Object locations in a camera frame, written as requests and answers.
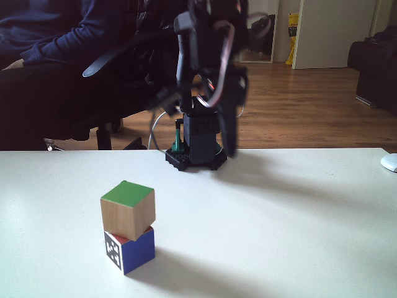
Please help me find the green-topped wooden cube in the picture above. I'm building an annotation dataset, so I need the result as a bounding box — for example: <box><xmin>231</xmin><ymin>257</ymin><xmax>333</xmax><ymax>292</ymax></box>
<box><xmin>99</xmin><ymin>180</ymin><xmax>156</xmax><ymax>242</ymax></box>

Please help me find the red and blue wooden cube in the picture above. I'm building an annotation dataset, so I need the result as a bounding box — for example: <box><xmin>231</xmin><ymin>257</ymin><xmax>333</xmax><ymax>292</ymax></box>
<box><xmin>104</xmin><ymin>225</ymin><xmax>156</xmax><ymax>276</ymax></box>

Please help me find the person's hand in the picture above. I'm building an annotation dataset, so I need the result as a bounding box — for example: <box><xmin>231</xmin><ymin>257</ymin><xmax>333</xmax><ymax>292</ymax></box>
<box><xmin>0</xmin><ymin>58</ymin><xmax>25</xmax><ymax>72</ymax></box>

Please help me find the green table clamp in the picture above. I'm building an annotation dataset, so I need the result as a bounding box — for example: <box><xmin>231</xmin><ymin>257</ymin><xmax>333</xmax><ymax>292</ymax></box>
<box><xmin>171</xmin><ymin>127</ymin><xmax>187</xmax><ymax>153</ymax></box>

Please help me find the standing mirror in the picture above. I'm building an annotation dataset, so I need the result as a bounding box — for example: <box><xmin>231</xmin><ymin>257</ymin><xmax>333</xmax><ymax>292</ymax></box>
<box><xmin>239</xmin><ymin>0</ymin><xmax>280</xmax><ymax>65</ymax></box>

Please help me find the yellow bag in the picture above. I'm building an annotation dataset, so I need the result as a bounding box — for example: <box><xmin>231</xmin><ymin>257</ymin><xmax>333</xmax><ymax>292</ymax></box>
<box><xmin>285</xmin><ymin>12</ymin><xmax>300</xmax><ymax>66</ymax></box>

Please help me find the white door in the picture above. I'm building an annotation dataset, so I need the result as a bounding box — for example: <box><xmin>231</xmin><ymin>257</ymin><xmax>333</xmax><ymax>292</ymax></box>
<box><xmin>291</xmin><ymin>0</ymin><xmax>381</xmax><ymax>70</ymax></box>

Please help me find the black office chair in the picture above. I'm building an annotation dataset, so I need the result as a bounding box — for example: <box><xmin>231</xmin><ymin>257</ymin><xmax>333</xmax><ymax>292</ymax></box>
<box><xmin>82</xmin><ymin>29</ymin><xmax>187</xmax><ymax>151</ymax></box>

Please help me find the black sofa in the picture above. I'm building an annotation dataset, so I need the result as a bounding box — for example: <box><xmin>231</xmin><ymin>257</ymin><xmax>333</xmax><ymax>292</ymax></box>
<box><xmin>347</xmin><ymin>26</ymin><xmax>397</xmax><ymax>117</ymax></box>

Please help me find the white computer mouse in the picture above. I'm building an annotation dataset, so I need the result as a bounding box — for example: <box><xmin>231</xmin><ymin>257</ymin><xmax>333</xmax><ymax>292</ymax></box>
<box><xmin>380</xmin><ymin>153</ymin><xmax>397</xmax><ymax>173</ymax></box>

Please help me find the person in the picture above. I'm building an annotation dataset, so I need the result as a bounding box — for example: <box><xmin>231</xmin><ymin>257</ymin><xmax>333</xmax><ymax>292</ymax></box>
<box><xmin>0</xmin><ymin>0</ymin><xmax>174</xmax><ymax>150</ymax></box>

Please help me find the red white black servo wire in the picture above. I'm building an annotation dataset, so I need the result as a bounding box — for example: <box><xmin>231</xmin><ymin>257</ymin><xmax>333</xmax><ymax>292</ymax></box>
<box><xmin>198</xmin><ymin>20</ymin><xmax>237</xmax><ymax>109</ymax></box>

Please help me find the gripper camera board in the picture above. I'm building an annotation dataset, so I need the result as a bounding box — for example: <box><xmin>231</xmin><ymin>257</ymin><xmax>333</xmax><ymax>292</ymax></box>
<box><xmin>148</xmin><ymin>88</ymin><xmax>182</xmax><ymax>117</ymax></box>

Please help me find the white cable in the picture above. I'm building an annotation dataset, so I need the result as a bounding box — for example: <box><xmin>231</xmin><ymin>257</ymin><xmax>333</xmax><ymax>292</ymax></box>
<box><xmin>148</xmin><ymin>111</ymin><xmax>175</xmax><ymax>152</ymax></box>

